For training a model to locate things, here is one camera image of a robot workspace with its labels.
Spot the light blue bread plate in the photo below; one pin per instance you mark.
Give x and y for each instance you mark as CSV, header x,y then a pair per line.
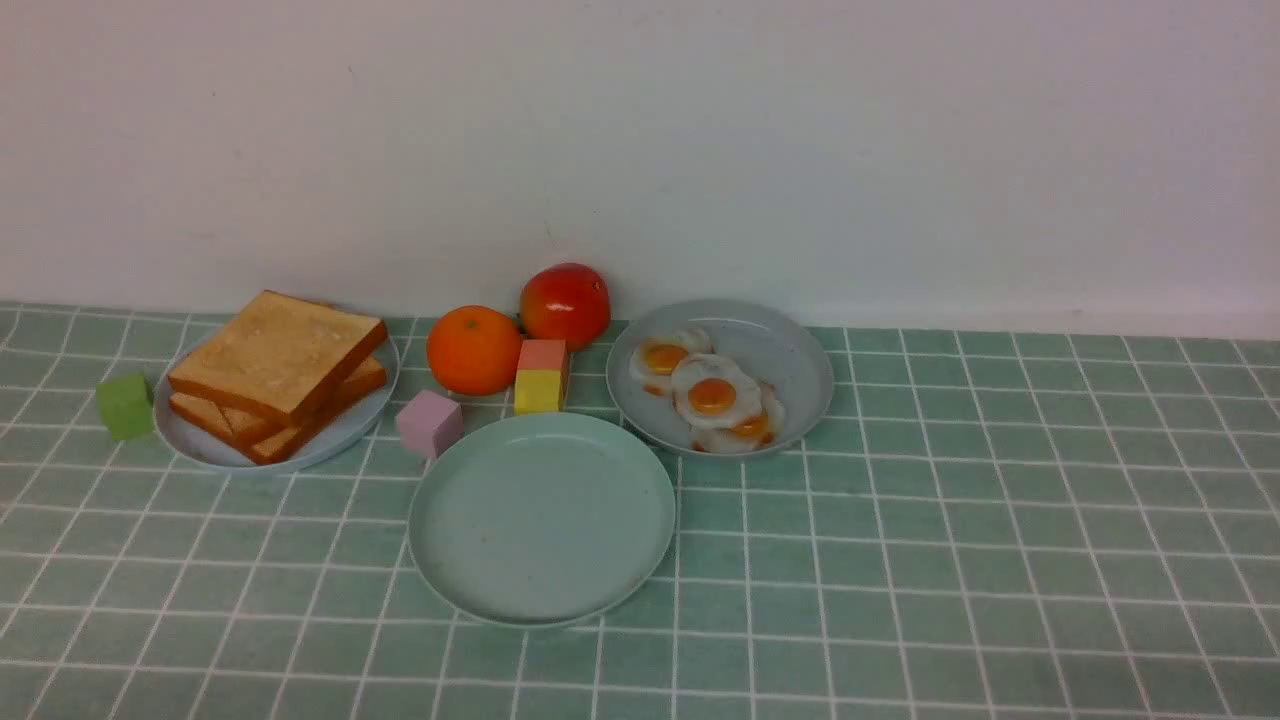
x,y
210,453

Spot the yellow cube block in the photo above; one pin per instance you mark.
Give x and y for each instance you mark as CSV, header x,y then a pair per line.
x,y
539,391

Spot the green cube block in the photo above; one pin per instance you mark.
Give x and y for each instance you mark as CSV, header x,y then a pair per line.
x,y
125,406

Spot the toast slice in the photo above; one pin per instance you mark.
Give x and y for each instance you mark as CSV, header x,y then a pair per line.
x,y
279,357
350,385
283,446

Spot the orange fruit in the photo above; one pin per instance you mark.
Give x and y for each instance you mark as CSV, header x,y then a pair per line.
x,y
473,350

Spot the fried egg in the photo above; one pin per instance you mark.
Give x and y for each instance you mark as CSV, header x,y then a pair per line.
x,y
751,435
654,360
711,391

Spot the salmon cube block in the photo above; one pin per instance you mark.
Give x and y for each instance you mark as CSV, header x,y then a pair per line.
x,y
546,359

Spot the green centre plate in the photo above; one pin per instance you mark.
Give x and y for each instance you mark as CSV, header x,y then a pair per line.
x,y
542,520

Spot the red apple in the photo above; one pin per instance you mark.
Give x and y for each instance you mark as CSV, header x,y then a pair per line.
x,y
569,302

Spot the green checkered tablecloth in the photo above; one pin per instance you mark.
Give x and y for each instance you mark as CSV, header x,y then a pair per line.
x,y
986,526

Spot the pink cube block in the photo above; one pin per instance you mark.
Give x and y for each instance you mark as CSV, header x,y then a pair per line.
x,y
429,424

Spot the grey egg plate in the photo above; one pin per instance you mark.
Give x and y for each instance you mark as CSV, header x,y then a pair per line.
x,y
768,345

